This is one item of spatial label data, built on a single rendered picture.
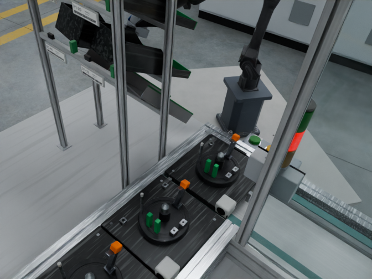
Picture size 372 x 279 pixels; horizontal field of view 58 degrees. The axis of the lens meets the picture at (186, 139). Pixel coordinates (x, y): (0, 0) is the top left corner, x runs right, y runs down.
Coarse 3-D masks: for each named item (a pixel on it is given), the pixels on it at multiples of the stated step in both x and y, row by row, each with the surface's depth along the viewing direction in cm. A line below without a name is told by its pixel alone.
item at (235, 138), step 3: (234, 135) 104; (237, 135) 104; (231, 138) 104; (234, 138) 104; (237, 138) 103; (231, 141) 103; (234, 141) 103; (231, 144) 105; (234, 144) 105; (231, 147) 105; (228, 150) 106; (231, 150) 106; (228, 153) 107
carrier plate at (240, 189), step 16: (224, 144) 115; (192, 160) 108; (240, 160) 111; (176, 176) 103; (192, 176) 104; (240, 176) 106; (192, 192) 100; (208, 192) 100; (224, 192) 100; (240, 192) 101
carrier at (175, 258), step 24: (144, 192) 98; (168, 192) 98; (120, 216) 91; (144, 216) 90; (168, 216) 88; (192, 216) 93; (216, 216) 94; (120, 240) 86; (144, 240) 87; (168, 240) 85; (192, 240) 88; (144, 264) 83; (168, 264) 80
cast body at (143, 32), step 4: (132, 16) 107; (128, 20) 108; (132, 20) 107; (136, 20) 105; (124, 24) 105; (132, 24) 106; (136, 28) 106; (140, 28) 107; (144, 28) 108; (140, 32) 108; (144, 32) 109; (148, 32) 110; (140, 36) 109; (144, 36) 110
